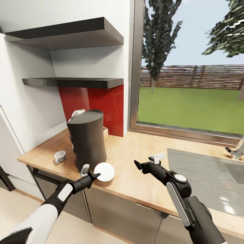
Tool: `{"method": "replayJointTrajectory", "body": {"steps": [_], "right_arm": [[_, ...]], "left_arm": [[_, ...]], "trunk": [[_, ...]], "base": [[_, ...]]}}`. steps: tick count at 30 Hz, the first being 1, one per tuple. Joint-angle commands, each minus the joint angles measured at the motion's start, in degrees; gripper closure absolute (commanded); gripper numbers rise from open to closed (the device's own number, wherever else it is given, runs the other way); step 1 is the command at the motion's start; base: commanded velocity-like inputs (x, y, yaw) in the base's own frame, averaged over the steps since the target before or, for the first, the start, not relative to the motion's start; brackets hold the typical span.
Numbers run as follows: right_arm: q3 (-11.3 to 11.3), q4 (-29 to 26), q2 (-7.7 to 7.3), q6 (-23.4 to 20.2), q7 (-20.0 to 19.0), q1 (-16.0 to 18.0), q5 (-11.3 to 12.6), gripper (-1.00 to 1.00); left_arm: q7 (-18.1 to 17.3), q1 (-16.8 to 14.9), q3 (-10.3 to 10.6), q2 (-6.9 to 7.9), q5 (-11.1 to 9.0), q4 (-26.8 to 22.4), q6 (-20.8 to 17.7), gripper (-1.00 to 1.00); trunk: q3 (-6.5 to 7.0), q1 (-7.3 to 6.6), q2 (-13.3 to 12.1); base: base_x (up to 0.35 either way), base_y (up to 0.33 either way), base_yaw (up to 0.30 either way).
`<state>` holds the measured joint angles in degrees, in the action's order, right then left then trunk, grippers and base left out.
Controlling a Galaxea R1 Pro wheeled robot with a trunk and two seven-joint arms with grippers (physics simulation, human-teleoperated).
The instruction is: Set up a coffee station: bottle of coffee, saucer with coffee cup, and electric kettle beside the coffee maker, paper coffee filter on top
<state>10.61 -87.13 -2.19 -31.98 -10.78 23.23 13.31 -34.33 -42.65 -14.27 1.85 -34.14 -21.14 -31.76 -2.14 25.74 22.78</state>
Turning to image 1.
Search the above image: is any paper coffee filter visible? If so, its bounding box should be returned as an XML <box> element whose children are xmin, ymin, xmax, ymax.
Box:
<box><xmin>72</xmin><ymin>109</ymin><xmax>85</xmax><ymax>118</ymax></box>

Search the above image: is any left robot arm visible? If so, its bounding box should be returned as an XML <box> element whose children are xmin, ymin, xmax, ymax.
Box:
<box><xmin>0</xmin><ymin>164</ymin><xmax>101</xmax><ymax>244</ymax></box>

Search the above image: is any saucer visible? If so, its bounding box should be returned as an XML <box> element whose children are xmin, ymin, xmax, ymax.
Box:
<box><xmin>94</xmin><ymin>163</ymin><xmax>115</xmax><ymax>182</ymax></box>

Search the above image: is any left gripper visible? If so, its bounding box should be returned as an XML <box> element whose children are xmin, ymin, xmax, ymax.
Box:
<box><xmin>79</xmin><ymin>171</ymin><xmax>101</xmax><ymax>190</ymax></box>

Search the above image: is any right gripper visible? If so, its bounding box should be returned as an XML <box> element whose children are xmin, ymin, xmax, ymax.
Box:
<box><xmin>134</xmin><ymin>157</ymin><xmax>164</xmax><ymax>178</ymax></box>

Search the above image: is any coffee cup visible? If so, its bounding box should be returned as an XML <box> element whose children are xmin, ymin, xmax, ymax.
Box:
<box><xmin>54</xmin><ymin>151</ymin><xmax>66</xmax><ymax>164</ymax></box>

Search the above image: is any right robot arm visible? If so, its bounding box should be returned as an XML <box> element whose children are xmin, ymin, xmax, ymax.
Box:
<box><xmin>134</xmin><ymin>153</ymin><xmax>227</xmax><ymax>244</ymax></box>

